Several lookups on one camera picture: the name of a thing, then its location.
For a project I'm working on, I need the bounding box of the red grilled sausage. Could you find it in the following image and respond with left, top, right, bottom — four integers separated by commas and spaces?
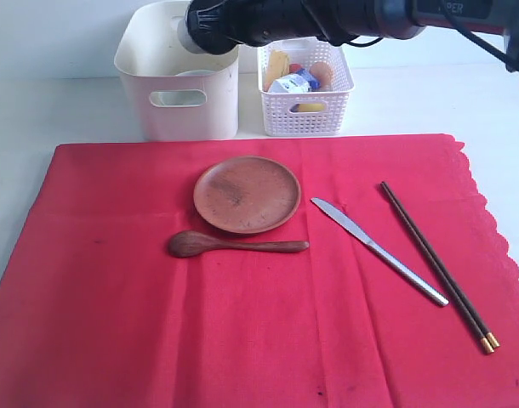
289, 64, 303, 73

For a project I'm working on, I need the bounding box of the white perforated plastic basket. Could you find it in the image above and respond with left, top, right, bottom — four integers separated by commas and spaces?
257, 37, 354, 137

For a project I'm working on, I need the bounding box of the yellow cheese wedge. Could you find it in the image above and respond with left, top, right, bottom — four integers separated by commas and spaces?
265, 50, 289, 91

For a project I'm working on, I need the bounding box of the brown egg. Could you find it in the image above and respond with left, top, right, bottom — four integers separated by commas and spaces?
310, 61, 334, 89

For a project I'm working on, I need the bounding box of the blue white milk carton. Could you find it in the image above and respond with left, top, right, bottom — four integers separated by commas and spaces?
268, 69, 321, 94

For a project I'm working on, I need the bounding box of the yellow lemon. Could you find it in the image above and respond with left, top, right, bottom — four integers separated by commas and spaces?
291, 103, 325, 113

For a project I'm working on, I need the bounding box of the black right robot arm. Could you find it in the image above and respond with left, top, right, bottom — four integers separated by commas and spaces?
177, 0, 519, 73

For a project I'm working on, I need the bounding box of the stainless steel table knife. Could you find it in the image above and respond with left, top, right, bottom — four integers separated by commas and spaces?
311, 197, 449, 307

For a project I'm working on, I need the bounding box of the pale green ceramic bowl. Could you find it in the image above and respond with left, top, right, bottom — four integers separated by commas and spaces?
158, 70, 214, 107

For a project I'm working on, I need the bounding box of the round wooden plate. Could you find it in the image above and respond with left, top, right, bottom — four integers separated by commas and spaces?
193, 156, 301, 235

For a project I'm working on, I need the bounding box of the brown chopstick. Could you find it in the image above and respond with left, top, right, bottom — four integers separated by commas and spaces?
381, 181, 500, 349
379, 183, 495, 354

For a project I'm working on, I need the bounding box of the dark wooden spoon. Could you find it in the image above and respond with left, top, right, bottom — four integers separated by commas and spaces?
168, 230, 310, 258

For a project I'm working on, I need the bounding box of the brown chopstick lower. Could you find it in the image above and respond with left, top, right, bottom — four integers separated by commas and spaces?
379, 183, 495, 354

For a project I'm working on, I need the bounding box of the red tablecloth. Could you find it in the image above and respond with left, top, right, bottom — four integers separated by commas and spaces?
0, 134, 519, 407

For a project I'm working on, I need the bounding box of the cream plastic bin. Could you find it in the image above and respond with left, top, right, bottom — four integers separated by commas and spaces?
114, 1, 239, 141

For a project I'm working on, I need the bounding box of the brown chopstick upper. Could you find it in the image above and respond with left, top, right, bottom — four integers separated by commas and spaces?
381, 181, 500, 349

